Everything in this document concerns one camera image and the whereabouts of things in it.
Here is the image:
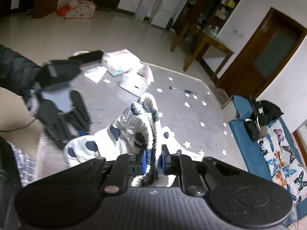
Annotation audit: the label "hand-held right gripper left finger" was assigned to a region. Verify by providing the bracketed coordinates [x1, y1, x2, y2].
[72, 149, 147, 196]

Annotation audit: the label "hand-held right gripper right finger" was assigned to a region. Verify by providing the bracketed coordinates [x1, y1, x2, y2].
[161, 145, 240, 196]

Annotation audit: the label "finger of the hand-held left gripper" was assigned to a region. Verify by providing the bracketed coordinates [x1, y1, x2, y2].
[69, 90, 93, 136]
[36, 99, 81, 149]

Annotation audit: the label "white navy polka dot pants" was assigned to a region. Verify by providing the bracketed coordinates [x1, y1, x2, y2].
[64, 93, 204, 189]

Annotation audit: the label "person's left forearm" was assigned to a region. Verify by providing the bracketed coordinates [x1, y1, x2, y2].
[0, 44, 46, 97]

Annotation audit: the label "white paper sheet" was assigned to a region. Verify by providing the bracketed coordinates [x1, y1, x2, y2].
[83, 66, 108, 84]

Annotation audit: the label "blue checked cloth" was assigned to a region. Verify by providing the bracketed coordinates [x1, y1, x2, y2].
[7, 140, 37, 188]

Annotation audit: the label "grey star-print tablecloth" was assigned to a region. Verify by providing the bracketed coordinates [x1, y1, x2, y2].
[36, 61, 248, 188]

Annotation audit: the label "pink and white box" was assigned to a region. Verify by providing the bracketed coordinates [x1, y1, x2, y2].
[100, 48, 141, 77]

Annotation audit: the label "white cardboard box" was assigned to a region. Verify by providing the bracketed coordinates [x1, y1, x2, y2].
[118, 66, 155, 96]

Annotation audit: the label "pink children's play tent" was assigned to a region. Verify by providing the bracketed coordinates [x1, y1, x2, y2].
[56, 0, 97, 19]

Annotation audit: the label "black pen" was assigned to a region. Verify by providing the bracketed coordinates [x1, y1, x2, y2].
[169, 85, 197, 95]

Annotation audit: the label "person's black jacket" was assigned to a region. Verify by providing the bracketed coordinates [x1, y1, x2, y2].
[0, 135, 23, 230]

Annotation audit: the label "dark cloth bundle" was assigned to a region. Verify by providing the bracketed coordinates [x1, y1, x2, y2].
[243, 119, 266, 142]

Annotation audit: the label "white water dispenser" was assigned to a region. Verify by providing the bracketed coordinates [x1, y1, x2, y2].
[135, 0, 160, 20]

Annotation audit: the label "black bag with white print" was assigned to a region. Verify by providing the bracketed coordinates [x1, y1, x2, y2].
[252, 100, 285, 126]

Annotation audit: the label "butterfly printed blanket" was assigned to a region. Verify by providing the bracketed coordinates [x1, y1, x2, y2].
[257, 120, 307, 207]

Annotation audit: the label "white refrigerator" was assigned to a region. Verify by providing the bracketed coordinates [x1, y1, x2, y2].
[150, 0, 184, 28]

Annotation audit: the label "wooden table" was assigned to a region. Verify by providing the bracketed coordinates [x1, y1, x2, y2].
[170, 24, 235, 72]

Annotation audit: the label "glass jar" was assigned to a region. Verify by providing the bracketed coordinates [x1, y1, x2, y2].
[204, 25, 220, 38]

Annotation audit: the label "brown wooden door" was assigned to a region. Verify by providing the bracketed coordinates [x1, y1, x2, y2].
[219, 7, 307, 99]

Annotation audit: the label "dark wooden shelf cabinet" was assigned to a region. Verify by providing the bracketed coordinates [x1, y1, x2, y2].
[172, 0, 245, 39]

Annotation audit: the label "black cable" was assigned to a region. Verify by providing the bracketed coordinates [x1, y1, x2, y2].
[0, 118, 37, 132]

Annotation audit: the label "blue bed frame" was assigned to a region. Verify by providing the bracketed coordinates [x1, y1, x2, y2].
[227, 95, 274, 182]

